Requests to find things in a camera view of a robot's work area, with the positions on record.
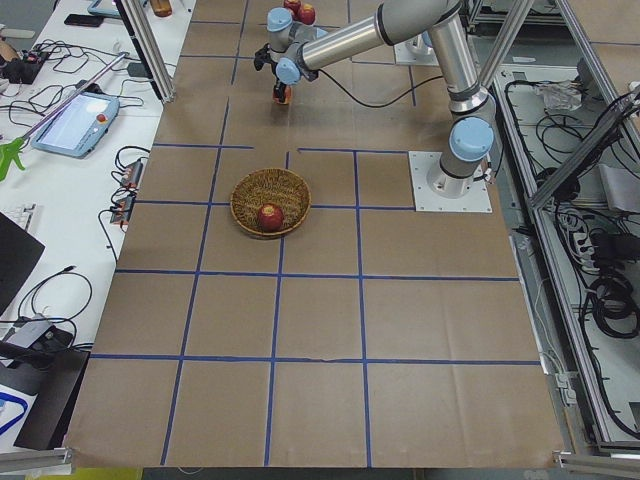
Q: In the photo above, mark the red yellow apple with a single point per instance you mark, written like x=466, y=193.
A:
x=289, y=99

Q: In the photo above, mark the red apple plate back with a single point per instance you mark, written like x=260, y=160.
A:
x=307, y=14

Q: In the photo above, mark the dark red apple in basket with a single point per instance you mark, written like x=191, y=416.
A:
x=270, y=217

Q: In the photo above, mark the green handled reacher tool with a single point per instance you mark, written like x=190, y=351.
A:
x=10, y=152

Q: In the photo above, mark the black box on desk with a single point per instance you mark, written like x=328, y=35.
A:
x=48, y=419

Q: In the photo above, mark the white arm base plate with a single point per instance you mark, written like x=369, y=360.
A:
x=450, y=200
x=417, y=51

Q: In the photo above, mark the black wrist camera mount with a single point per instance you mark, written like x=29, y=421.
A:
x=262, y=57

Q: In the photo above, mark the orange usb hub upper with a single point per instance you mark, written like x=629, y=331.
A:
x=132, y=174

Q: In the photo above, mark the black laptop corner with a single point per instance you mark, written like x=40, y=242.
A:
x=20, y=253

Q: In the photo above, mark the orange usb hub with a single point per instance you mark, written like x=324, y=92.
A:
x=132, y=174
x=122, y=210

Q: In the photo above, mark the orange usb hub lower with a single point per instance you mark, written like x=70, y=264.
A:
x=122, y=210

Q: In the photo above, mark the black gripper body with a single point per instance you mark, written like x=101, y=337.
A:
x=281, y=90

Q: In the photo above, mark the aluminium frame post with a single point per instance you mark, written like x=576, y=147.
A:
x=139, y=30

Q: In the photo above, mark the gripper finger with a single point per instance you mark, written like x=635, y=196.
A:
x=280, y=97

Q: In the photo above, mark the red apple plate left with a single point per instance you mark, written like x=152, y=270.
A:
x=293, y=5

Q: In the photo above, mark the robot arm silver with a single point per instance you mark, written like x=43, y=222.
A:
x=295, y=51

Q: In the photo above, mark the woven wicker basket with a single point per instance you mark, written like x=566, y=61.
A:
x=276, y=186

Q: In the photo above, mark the red apple plate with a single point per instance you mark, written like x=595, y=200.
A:
x=307, y=14
x=293, y=5

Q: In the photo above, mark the blue teach pendant tablet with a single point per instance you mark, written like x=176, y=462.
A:
x=78, y=128

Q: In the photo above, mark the black smartphone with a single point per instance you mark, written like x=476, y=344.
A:
x=80, y=20

